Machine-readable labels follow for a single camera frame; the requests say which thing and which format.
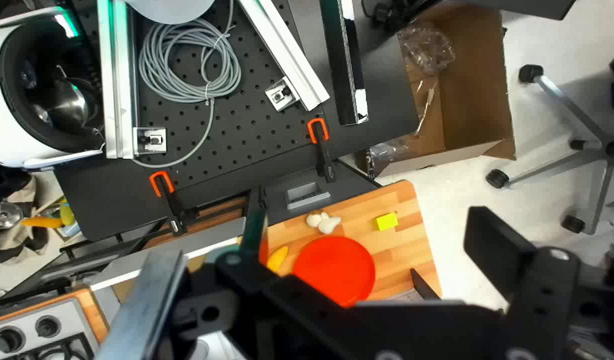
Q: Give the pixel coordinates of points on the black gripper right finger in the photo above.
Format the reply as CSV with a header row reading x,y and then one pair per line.
x,y
518,261

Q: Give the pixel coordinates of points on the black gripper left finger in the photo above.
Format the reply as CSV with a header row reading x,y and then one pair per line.
x,y
257,227

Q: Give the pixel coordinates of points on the yellow toy vegetable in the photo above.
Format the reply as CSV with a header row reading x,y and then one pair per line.
x,y
277,261

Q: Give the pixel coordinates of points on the white toy garlic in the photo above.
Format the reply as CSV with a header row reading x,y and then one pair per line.
x,y
322,223

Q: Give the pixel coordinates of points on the orange plastic plate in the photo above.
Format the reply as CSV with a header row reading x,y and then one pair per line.
x,y
336,271

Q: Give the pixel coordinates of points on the black perforated breadboard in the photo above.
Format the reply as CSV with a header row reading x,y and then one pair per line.
x,y
253,133

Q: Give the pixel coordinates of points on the wooden play kitchen countertop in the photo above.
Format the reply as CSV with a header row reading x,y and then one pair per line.
x,y
399,252

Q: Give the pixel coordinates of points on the grey office chair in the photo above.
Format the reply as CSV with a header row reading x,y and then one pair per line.
x,y
587,150

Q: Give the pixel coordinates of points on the yellow-green toy block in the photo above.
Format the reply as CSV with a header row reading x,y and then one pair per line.
x,y
387,221

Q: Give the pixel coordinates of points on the brown cardboard box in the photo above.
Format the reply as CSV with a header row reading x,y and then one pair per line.
x,y
472,100

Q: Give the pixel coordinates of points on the wooden box of toys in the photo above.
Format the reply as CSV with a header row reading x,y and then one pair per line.
x,y
49,221

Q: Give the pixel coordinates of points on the crumpled clear plastic wrap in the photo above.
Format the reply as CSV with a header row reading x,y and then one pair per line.
x,y
427,47

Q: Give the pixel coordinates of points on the pale grey round disc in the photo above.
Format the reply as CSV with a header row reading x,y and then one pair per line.
x,y
169,9

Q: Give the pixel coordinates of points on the grey toy stove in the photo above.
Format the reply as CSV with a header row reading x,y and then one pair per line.
x,y
27,321

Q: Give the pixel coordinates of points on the small metal pot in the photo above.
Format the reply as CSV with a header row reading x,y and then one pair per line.
x,y
6,217

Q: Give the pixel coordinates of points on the aluminium extrusion with bracket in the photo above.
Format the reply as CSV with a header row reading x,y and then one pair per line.
x,y
116,80
287,47

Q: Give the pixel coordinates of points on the black and white rail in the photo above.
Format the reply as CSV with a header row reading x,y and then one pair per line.
x,y
347,61

